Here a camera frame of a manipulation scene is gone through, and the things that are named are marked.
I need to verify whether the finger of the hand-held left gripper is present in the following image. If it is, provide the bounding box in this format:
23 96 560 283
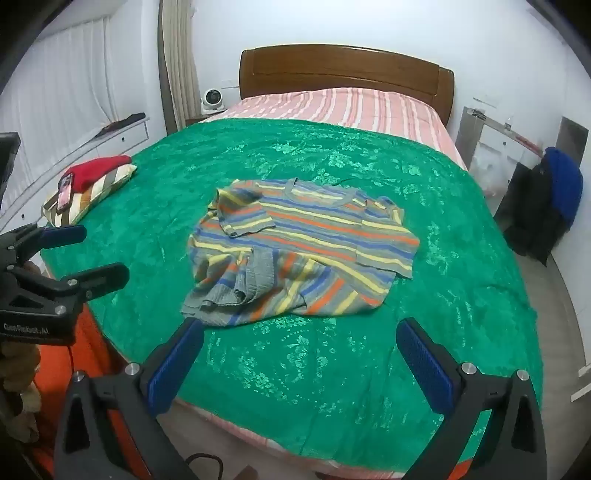
0 223 88 267
8 262 130 320

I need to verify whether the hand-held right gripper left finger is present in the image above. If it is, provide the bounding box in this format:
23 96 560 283
55 318 205 480

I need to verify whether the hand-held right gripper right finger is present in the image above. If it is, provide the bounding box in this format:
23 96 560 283
396 318 548 480

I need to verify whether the striped knit sweater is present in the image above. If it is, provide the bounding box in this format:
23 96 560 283
181 178 421 328

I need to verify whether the person's left hand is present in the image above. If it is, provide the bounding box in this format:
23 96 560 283
0 344 43 445

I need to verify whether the phone with printed case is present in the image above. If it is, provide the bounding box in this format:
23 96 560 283
54 172 75 214

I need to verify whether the striped pillow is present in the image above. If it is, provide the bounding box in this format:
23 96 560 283
41 163 138 228

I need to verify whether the red knit cloth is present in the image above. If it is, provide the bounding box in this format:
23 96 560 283
62 156 133 193

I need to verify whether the white drawer cabinet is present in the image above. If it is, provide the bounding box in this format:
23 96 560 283
0 114 151 222

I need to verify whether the green floral bedspread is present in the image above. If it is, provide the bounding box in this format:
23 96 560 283
39 117 543 467

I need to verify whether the dark object on cabinet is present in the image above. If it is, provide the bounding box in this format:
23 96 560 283
92 113 147 139

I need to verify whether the small white fan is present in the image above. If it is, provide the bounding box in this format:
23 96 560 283
200 89 227 114

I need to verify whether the white plastic bag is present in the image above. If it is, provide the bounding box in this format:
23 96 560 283
471 147 525 197

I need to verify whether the beige curtain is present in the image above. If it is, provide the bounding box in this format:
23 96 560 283
158 0 200 136

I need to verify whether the white desk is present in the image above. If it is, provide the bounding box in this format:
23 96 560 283
455 106 550 217

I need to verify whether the pink striped bed sheet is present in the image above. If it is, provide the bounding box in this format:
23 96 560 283
201 88 469 171

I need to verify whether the wooden headboard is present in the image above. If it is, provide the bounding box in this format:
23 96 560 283
239 45 455 127

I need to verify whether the black cable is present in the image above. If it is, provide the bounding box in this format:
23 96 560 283
185 453 228 480

